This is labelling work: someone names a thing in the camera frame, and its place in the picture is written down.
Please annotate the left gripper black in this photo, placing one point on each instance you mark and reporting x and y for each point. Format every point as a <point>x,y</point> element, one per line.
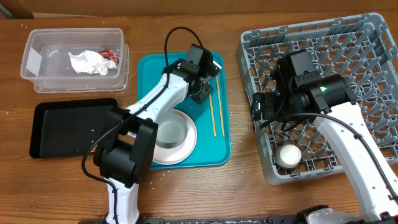
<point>201,96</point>

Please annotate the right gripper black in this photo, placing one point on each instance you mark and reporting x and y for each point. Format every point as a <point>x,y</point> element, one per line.
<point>264,106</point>

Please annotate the grey bowl with brown scraps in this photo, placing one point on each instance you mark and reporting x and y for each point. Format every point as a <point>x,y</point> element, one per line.
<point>172,131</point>

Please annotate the white cup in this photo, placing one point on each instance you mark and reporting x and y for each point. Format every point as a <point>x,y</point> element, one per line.
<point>288,156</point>

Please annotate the red snack wrapper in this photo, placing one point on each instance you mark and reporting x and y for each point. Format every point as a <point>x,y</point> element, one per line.
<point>110,55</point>

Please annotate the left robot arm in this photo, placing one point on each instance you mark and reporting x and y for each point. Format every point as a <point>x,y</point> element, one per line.
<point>151,130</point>

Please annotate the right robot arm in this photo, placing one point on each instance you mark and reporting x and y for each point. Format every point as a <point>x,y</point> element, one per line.
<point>302,94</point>

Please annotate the grey dishwasher rack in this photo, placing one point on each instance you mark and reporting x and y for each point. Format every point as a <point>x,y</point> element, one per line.
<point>361,49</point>

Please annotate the clear plastic waste bin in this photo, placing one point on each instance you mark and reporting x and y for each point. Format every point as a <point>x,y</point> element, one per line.
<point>46,59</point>

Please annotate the teal serving tray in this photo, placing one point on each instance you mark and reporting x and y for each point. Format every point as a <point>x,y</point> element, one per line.
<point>209,151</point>

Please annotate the wooden chopstick left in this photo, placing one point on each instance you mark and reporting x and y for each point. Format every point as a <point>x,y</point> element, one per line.
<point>212,115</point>

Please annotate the white round plate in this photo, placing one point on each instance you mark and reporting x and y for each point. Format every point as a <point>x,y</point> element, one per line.
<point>178,154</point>

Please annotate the black rectangular tray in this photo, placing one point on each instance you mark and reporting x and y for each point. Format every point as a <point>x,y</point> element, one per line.
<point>68,128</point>

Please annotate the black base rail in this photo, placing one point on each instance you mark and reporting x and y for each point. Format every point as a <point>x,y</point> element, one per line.
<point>273,219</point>

